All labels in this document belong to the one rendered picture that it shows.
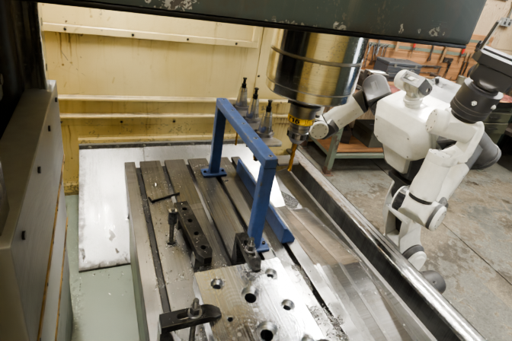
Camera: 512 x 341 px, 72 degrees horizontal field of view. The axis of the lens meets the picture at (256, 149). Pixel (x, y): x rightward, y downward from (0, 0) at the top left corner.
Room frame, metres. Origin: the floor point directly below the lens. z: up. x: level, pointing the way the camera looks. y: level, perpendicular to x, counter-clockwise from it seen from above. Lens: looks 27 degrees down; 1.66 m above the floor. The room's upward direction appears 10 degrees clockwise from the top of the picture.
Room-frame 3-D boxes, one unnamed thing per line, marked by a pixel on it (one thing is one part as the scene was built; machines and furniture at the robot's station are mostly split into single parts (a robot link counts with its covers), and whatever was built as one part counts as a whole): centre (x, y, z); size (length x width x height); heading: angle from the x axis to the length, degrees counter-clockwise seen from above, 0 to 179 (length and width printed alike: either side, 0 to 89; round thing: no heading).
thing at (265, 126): (1.02, -0.02, 1.26); 0.04 x 0.04 x 0.07
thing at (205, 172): (1.24, 0.16, 1.05); 0.10 x 0.05 x 0.30; 117
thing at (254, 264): (0.72, -0.03, 0.97); 0.13 x 0.03 x 0.15; 27
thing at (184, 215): (0.82, 0.14, 0.93); 0.26 x 0.05 x 0.06; 32
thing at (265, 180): (0.85, -0.04, 1.05); 0.10 x 0.05 x 0.30; 117
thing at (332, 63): (0.62, -0.07, 1.55); 0.16 x 0.16 x 0.12
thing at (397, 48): (3.71, -1.59, 0.71); 2.21 x 0.95 x 1.43; 112
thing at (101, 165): (1.21, 0.21, 0.75); 0.89 x 0.70 x 0.26; 117
